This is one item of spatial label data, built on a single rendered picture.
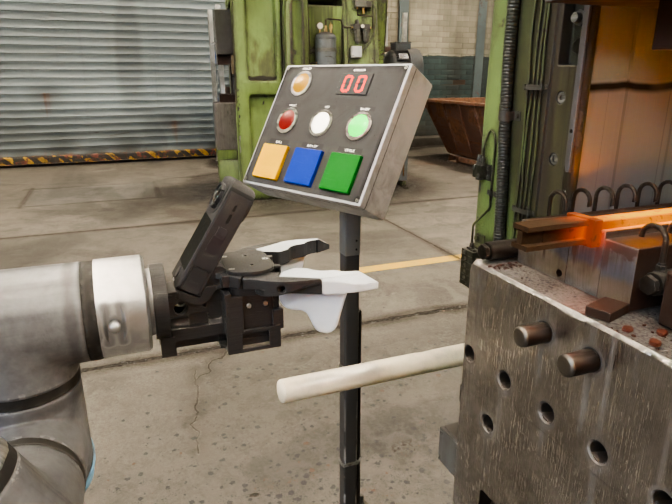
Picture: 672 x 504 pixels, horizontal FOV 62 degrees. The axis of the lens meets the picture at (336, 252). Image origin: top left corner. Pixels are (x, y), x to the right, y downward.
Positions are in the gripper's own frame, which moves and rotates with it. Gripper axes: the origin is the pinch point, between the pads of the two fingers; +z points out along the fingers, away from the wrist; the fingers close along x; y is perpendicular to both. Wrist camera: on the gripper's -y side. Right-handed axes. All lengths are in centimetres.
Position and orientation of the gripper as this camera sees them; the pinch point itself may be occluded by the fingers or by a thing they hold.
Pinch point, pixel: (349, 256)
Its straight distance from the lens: 58.4
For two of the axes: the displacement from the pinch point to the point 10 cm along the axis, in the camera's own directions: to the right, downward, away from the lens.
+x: 3.6, 2.8, -8.9
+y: 0.0, 9.5, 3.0
